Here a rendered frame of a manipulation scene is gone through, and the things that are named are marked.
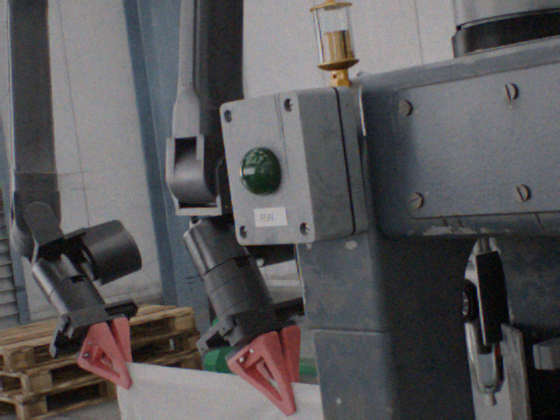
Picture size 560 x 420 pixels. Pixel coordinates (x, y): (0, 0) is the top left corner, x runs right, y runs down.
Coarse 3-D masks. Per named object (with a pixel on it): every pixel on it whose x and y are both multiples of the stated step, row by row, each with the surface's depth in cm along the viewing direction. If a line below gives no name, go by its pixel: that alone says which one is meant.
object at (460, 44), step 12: (492, 24) 72; (504, 24) 71; (516, 24) 71; (528, 24) 71; (540, 24) 71; (552, 24) 71; (456, 36) 74; (468, 36) 73; (480, 36) 72; (492, 36) 72; (504, 36) 71; (516, 36) 71; (528, 36) 71; (540, 36) 71; (456, 48) 75; (468, 48) 73; (480, 48) 72
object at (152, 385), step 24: (144, 384) 122; (168, 384) 118; (192, 384) 114; (216, 384) 111; (240, 384) 108; (120, 408) 127; (144, 408) 123; (168, 408) 119; (192, 408) 115; (216, 408) 112; (240, 408) 109; (264, 408) 106; (312, 408) 100
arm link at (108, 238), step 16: (32, 208) 133; (48, 208) 133; (32, 224) 132; (48, 224) 132; (112, 224) 137; (48, 240) 131; (64, 240) 134; (80, 240) 136; (96, 240) 136; (112, 240) 135; (128, 240) 136; (96, 256) 134; (112, 256) 134; (128, 256) 135; (112, 272) 135; (128, 272) 136
